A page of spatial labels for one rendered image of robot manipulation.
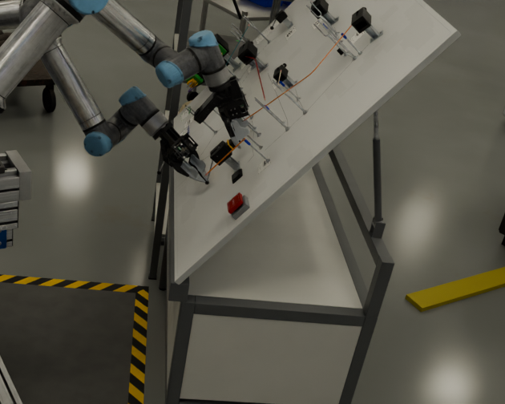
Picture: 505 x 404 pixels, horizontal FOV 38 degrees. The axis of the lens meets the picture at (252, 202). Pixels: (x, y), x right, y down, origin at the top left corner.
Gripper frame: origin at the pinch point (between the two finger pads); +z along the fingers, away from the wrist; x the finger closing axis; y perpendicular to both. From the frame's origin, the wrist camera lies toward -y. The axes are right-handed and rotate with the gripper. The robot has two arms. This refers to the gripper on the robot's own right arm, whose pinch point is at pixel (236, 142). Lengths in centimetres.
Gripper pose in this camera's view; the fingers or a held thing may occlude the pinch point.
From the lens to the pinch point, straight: 226.5
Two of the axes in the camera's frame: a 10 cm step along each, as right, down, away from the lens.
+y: 9.4, -3.1, -1.4
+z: 3.3, 8.0, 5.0
